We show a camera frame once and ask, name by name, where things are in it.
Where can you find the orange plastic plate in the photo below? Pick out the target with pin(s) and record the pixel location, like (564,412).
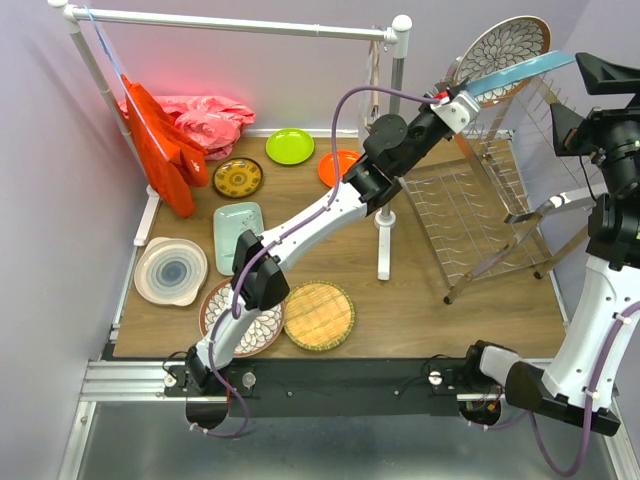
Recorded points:
(326,167)

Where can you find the white striped plate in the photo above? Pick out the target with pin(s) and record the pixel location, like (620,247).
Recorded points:
(171,272)

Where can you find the teal scalloped plate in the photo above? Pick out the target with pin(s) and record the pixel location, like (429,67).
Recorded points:
(519,72)

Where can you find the dark yellow patterned plate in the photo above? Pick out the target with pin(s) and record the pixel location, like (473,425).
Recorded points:
(238,178)

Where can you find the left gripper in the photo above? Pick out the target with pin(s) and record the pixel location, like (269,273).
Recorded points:
(457,86)

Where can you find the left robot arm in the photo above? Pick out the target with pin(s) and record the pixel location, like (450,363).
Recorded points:
(261,262)

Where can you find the beige clip hanger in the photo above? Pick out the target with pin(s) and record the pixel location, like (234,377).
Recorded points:
(373,79)

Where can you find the orange garment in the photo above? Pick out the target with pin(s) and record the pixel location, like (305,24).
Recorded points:
(186,168)

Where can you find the white clothes rack frame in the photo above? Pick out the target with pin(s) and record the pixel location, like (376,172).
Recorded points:
(397,36)

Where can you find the blue wire hanger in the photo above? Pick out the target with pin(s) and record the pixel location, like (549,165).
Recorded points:
(134,110)

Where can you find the light blue divided tray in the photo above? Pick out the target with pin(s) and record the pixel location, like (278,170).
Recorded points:
(229,222)

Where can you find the pink plastic bag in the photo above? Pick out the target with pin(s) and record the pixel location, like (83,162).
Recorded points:
(215,122)

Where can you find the brown rim floral plate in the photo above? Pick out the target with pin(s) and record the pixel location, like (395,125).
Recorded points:
(260,334)

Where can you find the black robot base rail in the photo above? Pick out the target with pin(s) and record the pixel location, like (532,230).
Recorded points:
(435,386)

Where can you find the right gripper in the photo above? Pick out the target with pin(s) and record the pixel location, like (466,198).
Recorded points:
(564,120)

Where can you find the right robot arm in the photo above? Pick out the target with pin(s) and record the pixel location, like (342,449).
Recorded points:
(577,386)

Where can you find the metal dish rack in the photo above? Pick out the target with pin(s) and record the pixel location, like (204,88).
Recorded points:
(482,211)

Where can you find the woven bamboo plate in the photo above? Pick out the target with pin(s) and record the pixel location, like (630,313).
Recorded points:
(319,316)

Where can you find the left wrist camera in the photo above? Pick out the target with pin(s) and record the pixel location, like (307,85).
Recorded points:
(457,113)

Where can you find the large floral ceramic plate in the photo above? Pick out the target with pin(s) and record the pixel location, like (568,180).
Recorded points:
(506,44)

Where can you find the lime green plate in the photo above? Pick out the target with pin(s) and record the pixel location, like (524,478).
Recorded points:
(290,146)

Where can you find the grey panda towel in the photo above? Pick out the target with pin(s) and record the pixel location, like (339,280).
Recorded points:
(362,128)

